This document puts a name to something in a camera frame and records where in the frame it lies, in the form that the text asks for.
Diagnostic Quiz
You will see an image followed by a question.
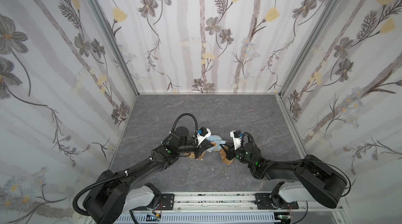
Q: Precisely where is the brown teddy bear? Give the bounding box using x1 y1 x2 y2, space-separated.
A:
183 144 233 165

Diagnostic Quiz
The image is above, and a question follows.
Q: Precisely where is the light blue teddy hoodie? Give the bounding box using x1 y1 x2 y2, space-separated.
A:
206 135 226 152

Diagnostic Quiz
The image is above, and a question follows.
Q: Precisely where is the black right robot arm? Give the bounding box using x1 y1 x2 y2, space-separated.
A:
221 141 349 209

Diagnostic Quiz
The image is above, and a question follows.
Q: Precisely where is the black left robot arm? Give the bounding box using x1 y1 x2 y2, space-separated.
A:
73 127 212 224

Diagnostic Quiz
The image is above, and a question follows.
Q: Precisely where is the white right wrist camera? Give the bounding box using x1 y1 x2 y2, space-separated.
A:
230 130 242 150

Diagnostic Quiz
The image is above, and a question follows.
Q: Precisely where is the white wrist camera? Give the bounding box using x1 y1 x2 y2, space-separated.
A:
195 127 211 147
230 130 242 150

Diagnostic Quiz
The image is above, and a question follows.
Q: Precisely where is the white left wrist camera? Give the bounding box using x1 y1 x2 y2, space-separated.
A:
195 127 211 147

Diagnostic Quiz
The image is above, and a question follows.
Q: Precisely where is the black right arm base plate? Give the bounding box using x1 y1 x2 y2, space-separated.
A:
254 193 299 210

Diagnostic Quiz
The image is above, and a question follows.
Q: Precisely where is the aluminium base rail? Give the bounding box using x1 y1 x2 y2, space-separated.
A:
113 192 350 224

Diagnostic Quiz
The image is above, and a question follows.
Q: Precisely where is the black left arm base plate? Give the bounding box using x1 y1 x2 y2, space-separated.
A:
152 194 175 211

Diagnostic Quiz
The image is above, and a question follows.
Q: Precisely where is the white perforated cable tray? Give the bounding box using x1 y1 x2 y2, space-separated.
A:
134 212 281 224

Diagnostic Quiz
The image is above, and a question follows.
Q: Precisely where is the black corrugated cable conduit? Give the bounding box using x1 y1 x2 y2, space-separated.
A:
72 170 129 217

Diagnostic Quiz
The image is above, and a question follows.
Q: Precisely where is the aluminium corner post left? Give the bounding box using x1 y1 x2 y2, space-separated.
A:
87 0 140 98

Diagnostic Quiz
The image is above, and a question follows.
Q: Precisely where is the aluminium corner post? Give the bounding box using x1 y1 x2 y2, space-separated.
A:
278 0 341 98
87 0 140 98

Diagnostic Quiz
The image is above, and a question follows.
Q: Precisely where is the aluminium corner post right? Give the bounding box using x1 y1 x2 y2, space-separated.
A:
278 0 341 98

